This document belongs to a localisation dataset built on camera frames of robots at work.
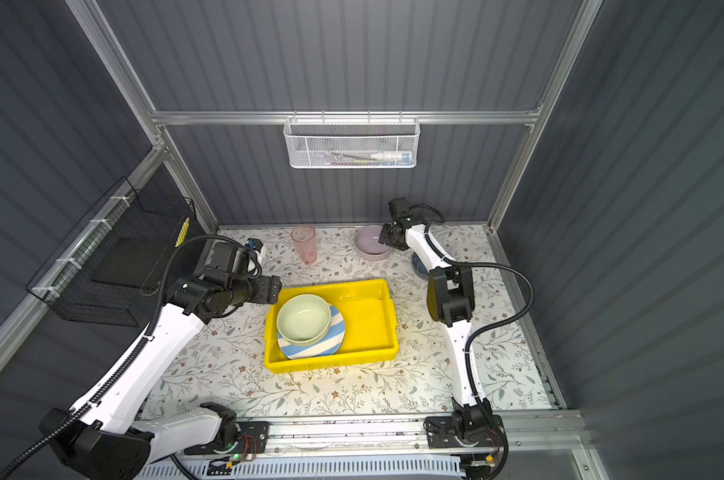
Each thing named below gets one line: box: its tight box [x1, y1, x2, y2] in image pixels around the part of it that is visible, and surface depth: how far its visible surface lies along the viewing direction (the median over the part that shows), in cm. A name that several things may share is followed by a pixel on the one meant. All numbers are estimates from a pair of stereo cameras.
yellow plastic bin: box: [264, 279, 399, 374], surface depth 92 cm
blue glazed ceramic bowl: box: [411, 252, 429, 280], surface depth 104 cm
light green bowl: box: [276, 294, 332, 346], surface depth 89 cm
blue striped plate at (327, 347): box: [277, 305, 346, 360], surface depth 86 cm
